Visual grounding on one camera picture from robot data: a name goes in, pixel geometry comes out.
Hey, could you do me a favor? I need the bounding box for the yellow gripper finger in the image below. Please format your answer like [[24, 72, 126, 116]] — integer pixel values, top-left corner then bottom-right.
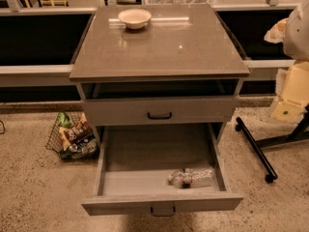
[[264, 18, 287, 44]]

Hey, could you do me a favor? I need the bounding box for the clear plastic water bottle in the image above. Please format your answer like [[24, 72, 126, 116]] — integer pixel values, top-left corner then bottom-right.
[[168, 167, 214, 189]]

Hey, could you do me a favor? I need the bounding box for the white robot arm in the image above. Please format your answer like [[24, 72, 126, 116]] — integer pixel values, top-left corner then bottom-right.
[[264, 0, 309, 61]]

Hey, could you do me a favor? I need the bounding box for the grey drawer cabinet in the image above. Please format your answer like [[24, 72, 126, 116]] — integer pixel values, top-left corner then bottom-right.
[[70, 5, 249, 139]]

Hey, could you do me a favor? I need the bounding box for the closed grey upper drawer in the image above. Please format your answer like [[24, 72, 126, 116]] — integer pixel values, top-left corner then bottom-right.
[[81, 97, 237, 126]]

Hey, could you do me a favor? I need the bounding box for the open grey lower drawer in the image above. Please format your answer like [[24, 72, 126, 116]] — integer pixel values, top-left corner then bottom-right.
[[82, 124, 243, 216]]

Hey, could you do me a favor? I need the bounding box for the black wheeled stand base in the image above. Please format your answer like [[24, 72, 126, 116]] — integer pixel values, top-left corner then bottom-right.
[[235, 105, 309, 184]]

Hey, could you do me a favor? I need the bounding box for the white ceramic bowl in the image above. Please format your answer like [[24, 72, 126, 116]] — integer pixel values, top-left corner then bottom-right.
[[118, 9, 152, 30]]

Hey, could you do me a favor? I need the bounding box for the brown snack bag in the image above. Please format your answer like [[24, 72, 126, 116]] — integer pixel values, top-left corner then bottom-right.
[[64, 122, 92, 143]]

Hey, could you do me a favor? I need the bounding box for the green snack bag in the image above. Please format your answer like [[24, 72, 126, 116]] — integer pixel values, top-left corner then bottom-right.
[[56, 112, 72, 129]]

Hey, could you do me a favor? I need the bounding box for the black upper drawer handle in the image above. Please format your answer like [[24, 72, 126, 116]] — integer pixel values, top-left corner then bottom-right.
[[147, 112, 173, 120]]

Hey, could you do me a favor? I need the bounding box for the black drawer handle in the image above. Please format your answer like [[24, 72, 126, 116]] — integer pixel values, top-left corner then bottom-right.
[[150, 207, 176, 218], [147, 112, 173, 120]]

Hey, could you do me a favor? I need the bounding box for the black lower drawer handle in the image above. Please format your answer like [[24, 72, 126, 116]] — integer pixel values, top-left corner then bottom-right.
[[150, 207, 176, 218]]

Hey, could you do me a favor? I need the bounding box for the wire basket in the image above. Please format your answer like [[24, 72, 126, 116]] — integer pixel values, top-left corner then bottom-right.
[[46, 111, 99, 160]]

